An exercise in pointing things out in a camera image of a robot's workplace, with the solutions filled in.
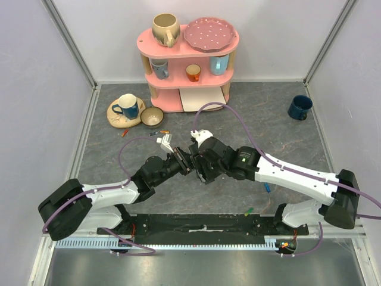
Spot grey blue mug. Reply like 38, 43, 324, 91
151, 59, 169, 80

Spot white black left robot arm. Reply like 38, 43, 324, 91
38, 147, 193, 241

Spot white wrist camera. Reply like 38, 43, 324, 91
156, 133, 174, 153
190, 130, 213, 147

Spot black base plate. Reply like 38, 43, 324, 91
111, 214, 309, 245

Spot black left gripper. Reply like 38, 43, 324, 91
152, 146, 195, 186

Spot pink three-tier shelf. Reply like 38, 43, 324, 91
137, 29, 239, 113

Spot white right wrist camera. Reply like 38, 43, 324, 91
190, 130, 213, 147

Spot aluminium frame rail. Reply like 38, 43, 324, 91
41, 220, 367, 239

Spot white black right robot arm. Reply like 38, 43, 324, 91
189, 137, 360, 235

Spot small orange cup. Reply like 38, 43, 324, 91
186, 64, 201, 82

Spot pink dotted plate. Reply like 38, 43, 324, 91
183, 17, 236, 52

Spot light blue mug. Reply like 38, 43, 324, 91
210, 54, 229, 76

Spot beige ceramic mug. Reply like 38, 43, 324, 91
152, 13, 181, 48

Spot white slotted cable duct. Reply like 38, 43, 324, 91
55, 237, 280, 251

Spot brown beige bowl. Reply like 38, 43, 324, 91
140, 107, 164, 129

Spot white flat board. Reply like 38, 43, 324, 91
179, 86, 229, 112

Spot beige round coaster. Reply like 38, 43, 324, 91
107, 98, 146, 129

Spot blue battery right side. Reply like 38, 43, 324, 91
264, 183, 271, 193

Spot navy white mug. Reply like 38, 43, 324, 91
111, 94, 139, 120

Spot green yellow battery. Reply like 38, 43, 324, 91
244, 207, 254, 216

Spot dark blue cup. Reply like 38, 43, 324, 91
288, 95, 313, 121

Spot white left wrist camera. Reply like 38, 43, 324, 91
156, 133, 174, 153

